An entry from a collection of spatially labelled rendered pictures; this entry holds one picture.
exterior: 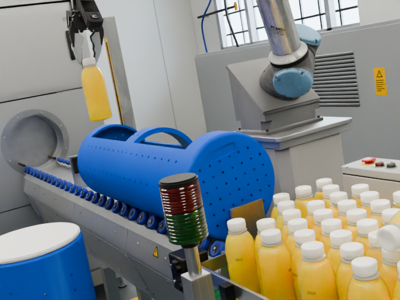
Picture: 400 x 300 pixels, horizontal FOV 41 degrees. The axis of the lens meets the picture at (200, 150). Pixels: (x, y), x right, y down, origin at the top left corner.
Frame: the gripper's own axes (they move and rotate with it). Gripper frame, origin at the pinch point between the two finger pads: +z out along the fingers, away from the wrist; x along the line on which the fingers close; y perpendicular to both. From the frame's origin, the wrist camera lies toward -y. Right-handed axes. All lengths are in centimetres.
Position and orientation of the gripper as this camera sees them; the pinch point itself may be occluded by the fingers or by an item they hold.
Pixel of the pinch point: (88, 59)
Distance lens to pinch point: 163.8
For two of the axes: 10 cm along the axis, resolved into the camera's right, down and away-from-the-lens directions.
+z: 0.0, 9.5, 3.1
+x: -8.7, 1.5, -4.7
